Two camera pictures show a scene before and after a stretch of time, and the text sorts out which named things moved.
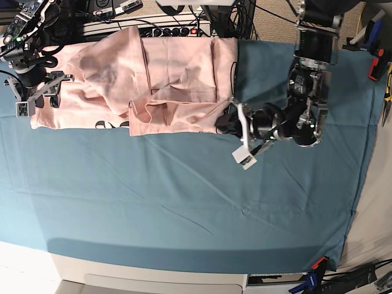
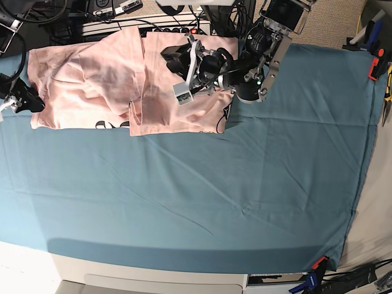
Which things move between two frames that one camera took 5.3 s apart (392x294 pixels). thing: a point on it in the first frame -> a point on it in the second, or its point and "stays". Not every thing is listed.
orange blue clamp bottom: x=313 y=278 stays
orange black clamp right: x=378 y=65 stays
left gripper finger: x=229 y=122 -> x=179 y=54
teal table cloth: x=184 y=201 stays
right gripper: x=28 y=87 -> x=26 y=97
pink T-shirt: x=154 y=86 stays
